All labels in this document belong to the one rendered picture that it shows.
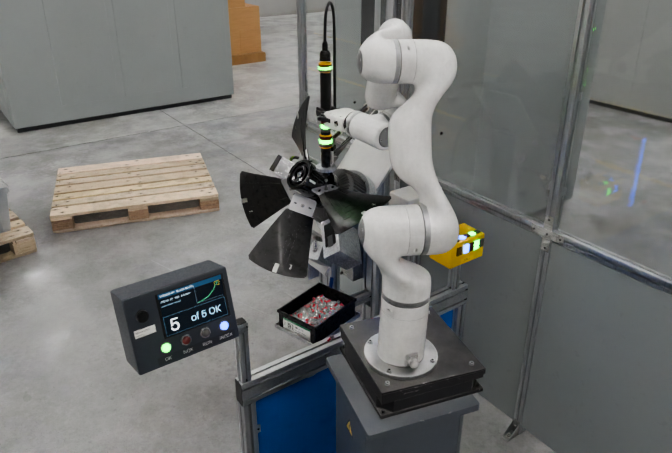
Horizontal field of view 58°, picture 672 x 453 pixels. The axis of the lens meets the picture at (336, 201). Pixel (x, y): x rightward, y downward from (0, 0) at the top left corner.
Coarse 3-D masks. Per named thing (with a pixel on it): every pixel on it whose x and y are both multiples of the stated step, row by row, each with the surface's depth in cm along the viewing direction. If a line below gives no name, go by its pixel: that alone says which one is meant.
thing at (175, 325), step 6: (180, 312) 144; (168, 318) 143; (174, 318) 144; (180, 318) 145; (168, 324) 143; (174, 324) 144; (180, 324) 145; (168, 330) 143; (174, 330) 144; (180, 330) 145; (168, 336) 143
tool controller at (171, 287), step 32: (128, 288) 144; (160, 288) 141; (192, 288) 146; (224, 288) 150; (128, 320) 138; (160, 320) 142; (192, 320) 146; (128, 352) 144; (160, 352) 143; (192, 352) 147
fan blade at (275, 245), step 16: (272, 224) 215; (288, 224) 214; (304, 224) 215; (272, 240) 213; (288, 240) 213; (304, 240) 213; (256, 256) 213; (272, 256) 212; (288, 256) 211; (304, 256) 211; (288, 272) 209; (304, 272) 209
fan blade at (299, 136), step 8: (304, 104) 233; (304, 112) 231; (296, 120) 241; (304, 120) 228; (296, 128) 240; (304, 128) 227; (296, 136) 241; (304, 136) 225; (296, 144) 242; (304, 144) 225; (304, 152) 225
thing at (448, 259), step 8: (464, 224) 212; (464, 232) 207; (480, 232) 207; (464, 240) 202; (472, 240) 204; (456, 248) 200; (480, 248) 208; (432, 256) 207; (440, 256) 204; (448, 256) 200; (456, 256) 201; (464, 256) 204; (472, 256) 207; (448, 264) 201; (456, 264) 203
